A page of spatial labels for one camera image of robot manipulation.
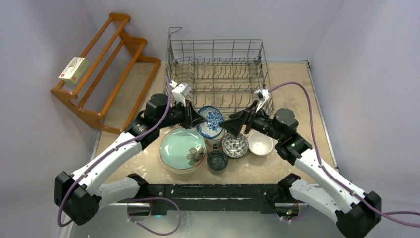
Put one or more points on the brown floral pattern bowl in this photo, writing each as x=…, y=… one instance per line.
x=235, y=147

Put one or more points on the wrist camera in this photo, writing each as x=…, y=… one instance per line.
x=180, y=92
x=263, y=95

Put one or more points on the dark green mug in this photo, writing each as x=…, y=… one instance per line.
x=217, y=160

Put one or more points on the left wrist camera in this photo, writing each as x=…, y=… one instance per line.
x=180, y=92

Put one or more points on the white ribbed mug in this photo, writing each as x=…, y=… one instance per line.
x=216, y=142

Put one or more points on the blue white pattern bowl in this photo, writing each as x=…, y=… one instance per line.
x=210, y=129

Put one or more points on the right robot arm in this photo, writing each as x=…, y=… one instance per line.
x=350, y=207

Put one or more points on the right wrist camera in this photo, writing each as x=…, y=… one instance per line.
x=263, y=95

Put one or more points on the grey wire dish rack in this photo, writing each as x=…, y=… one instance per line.
x=223, y=73

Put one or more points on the wooden shelf rack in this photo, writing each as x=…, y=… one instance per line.
x=76, y=99

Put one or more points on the small cardboard box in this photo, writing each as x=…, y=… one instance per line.
x=74, y=70

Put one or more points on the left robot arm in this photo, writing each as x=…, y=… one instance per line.
x=82, y=193

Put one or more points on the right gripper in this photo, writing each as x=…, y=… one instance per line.
x=247, y=119

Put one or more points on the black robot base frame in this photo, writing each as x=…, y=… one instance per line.
x=263, y=198

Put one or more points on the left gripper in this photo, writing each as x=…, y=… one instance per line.
x=191, y=118

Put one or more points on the teal floral plate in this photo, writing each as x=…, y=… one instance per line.
x=181, y=137

